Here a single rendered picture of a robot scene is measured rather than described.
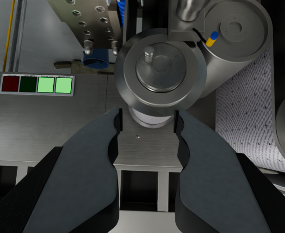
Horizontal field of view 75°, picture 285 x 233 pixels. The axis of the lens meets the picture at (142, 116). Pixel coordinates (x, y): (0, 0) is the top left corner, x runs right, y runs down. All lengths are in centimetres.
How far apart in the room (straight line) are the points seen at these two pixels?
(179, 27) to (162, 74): 7
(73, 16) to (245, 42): 44
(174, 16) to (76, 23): 38
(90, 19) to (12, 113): 40
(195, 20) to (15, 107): 63
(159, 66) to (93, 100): 40
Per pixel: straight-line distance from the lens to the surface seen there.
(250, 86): 42
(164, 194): 64
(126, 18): 36
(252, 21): 39
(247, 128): 41
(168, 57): 29
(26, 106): 74
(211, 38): 26
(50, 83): 71
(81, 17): 61
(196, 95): 30
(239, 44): 36
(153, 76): 28
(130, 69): 30
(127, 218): 66
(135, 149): 61
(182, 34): 31
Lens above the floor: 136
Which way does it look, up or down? 8 degrees down
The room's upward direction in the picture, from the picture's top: 178 degrees counter-clockwise
